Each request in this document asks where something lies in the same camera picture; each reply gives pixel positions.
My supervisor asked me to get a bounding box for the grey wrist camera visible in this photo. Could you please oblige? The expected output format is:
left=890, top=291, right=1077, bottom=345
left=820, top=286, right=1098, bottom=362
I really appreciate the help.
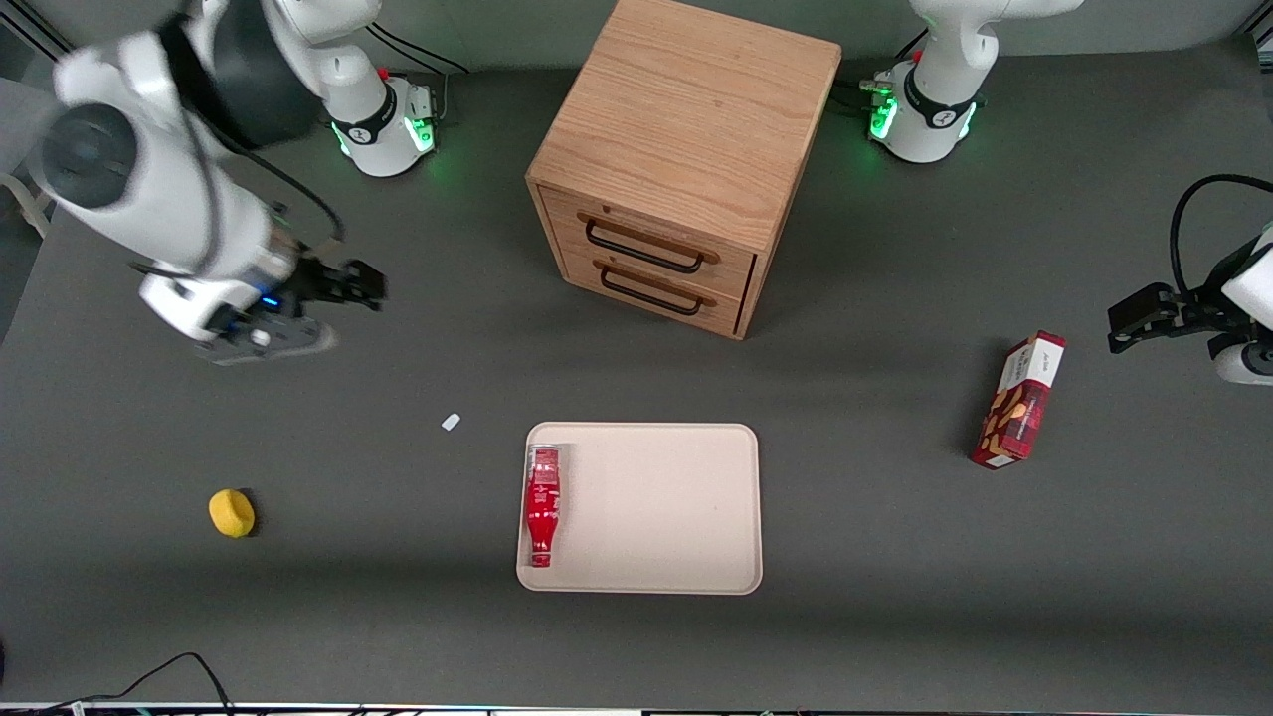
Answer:
left=194, top=316, right=339, bottom=366
left=1211, top=333, right=1273, bottom=387

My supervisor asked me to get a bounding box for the wooden drawer cabinet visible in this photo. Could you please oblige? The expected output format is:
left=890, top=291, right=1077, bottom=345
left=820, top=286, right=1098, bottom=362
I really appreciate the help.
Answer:
left=525, top=0, right=843, bottom=341

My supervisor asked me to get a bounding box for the black cable at base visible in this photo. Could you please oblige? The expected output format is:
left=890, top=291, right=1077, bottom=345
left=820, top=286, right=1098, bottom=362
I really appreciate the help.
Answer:
left=366, top=25, right=470, bottom=77
left=833, top=30, right=928, bottom=112

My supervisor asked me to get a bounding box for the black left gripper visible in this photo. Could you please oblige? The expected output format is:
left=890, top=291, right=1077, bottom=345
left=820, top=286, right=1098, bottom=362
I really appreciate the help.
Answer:
left=1108, top=244, right=1246, bottom=355

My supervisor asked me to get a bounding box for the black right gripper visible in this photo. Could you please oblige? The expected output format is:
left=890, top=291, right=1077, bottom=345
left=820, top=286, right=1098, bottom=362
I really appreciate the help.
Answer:
left=283, top=254, right=388, bottom=322

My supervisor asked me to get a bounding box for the black cable at right base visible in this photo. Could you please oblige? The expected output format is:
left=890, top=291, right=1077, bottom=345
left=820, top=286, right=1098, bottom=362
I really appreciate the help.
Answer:
left=366, top=25, right=470, bottom=77

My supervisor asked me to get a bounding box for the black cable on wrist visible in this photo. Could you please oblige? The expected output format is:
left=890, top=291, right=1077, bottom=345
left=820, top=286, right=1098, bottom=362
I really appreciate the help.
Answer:
left=184, top=104, right=347, bottom=250
left=1171, top=174, right=1273, bottom=295

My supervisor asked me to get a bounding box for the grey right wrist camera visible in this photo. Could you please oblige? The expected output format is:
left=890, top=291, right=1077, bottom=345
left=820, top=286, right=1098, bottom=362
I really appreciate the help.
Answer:
left=194, top=316, right=339, bottom=366

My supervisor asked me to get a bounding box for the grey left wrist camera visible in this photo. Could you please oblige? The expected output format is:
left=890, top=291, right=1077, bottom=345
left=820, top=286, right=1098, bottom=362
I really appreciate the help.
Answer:
left=1211, top=333, right=1273, bottom=387

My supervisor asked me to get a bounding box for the beige rectangular tray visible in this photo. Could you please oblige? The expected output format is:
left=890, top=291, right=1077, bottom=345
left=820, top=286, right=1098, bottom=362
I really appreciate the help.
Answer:
left=516, top=422, right=764, bottom=596

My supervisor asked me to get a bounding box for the yellow lemon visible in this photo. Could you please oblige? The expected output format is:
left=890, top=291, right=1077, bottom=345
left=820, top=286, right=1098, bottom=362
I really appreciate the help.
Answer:
left=208, top=488, right=257, bottom=539

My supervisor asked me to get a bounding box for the black cable on right wrist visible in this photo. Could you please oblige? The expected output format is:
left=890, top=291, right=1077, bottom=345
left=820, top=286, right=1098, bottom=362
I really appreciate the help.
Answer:
left=184, top=104, right=347, bottom=250

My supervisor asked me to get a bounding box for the red coke bottle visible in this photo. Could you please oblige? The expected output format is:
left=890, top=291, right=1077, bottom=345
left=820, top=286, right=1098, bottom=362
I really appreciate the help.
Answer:
left=524, top=446, right=564, bottom=569

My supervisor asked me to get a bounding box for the black cable at table edge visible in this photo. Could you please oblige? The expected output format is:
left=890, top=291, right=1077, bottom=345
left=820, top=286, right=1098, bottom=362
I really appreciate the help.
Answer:
left=0, top=651, right=236, bottom=716

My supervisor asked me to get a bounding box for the red snack box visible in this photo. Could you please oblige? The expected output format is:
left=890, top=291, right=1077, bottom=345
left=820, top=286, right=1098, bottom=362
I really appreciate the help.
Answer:
left=971, top=330, right=1067, bottom=470

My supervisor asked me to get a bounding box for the black cable at left base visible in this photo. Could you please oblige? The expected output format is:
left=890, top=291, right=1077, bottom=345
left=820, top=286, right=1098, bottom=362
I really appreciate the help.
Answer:
left=833, top=30, right=928, bottom=112

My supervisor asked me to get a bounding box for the wooden drawer with black handle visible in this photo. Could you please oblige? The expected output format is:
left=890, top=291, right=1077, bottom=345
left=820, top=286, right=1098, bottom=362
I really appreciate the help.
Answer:
left=543, top=185, right=759, bottom=301
left=560, top=244, right=749, bottom=335

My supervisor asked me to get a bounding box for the black cable on left wrist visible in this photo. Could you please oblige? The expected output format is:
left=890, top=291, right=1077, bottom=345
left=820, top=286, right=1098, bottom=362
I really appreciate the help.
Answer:
left=1171, top=174, right=1273, bottom=295

